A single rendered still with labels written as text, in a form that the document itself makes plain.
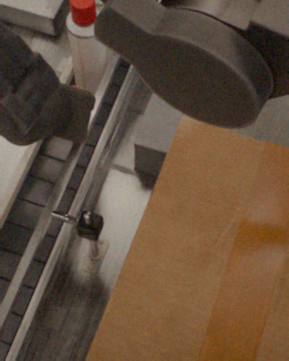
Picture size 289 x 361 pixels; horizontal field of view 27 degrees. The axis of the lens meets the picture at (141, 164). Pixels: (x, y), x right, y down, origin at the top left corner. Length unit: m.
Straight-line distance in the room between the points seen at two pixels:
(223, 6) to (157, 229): 0.34
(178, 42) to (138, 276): 0.34
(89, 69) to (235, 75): 0.61
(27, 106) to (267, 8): 0.38
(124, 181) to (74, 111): 0.20
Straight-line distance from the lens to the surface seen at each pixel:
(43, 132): 0.70
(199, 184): 0.63
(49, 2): 1.08
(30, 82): 0.64
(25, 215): 0.88
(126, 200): 0.93
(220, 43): 0.29
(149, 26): 0.30
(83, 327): 0.88
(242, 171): 0.64
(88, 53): 0.86
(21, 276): 0.77
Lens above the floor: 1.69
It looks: 64 degrees down
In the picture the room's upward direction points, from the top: 1 degrees clockwise
